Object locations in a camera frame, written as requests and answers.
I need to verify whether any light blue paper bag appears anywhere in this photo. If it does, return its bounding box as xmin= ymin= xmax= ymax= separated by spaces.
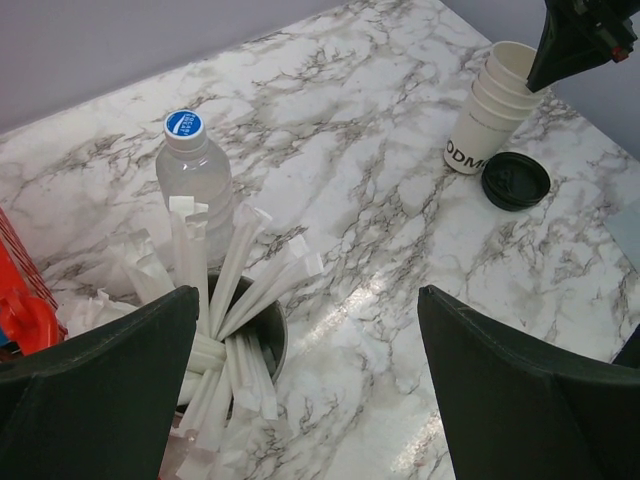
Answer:
xmin=604 ymin=200 xmax=640 ymax=272

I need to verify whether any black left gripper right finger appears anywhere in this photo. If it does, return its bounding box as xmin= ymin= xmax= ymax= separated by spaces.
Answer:
xmin=417 ymin=285 xmax=639 ymax=479

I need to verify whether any stack of white paper cups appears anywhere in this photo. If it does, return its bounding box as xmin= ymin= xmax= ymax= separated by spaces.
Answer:
xmin=443 ymin=41 xmax=546 ymax=175

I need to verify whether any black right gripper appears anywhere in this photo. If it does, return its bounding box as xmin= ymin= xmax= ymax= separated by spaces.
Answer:
xmin=526 ymin=0 xmax=639 ymax=93

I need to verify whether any red plastic shopping basket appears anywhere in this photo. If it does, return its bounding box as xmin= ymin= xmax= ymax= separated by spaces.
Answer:
xmin=1 ymin=211 xmax=67 ymax=355

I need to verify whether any clear water bottle blue cap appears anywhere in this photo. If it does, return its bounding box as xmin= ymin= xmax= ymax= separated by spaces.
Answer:
xmin=155 ymin=109 xmax=234 ymax=267

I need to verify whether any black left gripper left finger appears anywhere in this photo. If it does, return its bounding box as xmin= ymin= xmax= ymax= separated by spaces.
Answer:
xmin=1 ymin=286 xmax=199 ymax=479

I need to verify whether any grey metal straw holder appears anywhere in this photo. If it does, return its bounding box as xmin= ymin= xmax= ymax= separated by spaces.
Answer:
xmin=175 ymin=270 xmax=288 ymax=417

